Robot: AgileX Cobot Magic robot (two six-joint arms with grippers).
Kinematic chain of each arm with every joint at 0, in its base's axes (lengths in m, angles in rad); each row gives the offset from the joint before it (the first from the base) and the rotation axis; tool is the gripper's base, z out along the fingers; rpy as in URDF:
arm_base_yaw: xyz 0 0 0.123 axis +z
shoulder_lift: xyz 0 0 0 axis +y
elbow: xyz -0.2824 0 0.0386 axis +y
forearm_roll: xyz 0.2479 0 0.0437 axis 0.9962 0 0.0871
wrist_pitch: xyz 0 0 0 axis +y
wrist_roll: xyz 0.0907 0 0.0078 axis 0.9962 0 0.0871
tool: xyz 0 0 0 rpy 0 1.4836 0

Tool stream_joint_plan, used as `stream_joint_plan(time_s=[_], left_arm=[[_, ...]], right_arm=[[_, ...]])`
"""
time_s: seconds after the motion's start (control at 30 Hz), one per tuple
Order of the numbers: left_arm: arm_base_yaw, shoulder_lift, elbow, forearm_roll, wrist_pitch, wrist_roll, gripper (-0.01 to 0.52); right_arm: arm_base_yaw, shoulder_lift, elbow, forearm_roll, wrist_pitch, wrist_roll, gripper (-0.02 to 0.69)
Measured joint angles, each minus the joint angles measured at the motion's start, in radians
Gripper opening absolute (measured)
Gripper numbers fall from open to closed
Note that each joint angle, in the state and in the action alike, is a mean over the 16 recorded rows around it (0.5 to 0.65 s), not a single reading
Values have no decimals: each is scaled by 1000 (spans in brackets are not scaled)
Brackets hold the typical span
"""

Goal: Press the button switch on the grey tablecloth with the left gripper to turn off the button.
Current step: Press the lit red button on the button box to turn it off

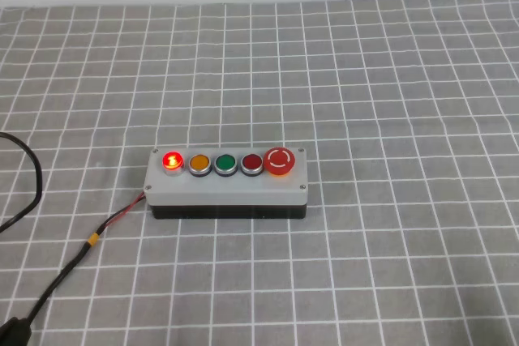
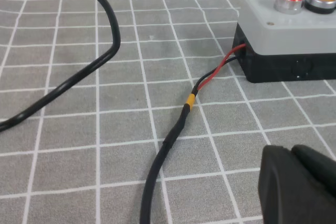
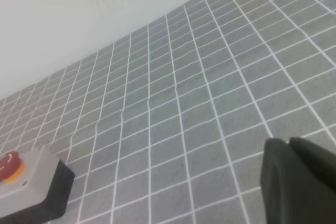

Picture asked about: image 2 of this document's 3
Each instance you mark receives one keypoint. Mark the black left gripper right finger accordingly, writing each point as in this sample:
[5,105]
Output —
[321,167]

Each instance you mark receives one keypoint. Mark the grey checkered tablecloth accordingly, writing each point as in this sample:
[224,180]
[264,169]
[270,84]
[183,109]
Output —
[84,158]

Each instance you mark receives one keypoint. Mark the grey black button switch box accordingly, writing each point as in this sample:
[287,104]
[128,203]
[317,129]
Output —
[284,47]

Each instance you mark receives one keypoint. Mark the yellow push button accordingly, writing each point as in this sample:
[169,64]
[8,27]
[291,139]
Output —
[320,6]

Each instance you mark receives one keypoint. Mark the black power cable yellow band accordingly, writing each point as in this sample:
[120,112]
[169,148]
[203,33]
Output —
[147,196]

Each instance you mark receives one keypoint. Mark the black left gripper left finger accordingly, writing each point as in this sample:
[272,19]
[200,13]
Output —
[288,193]

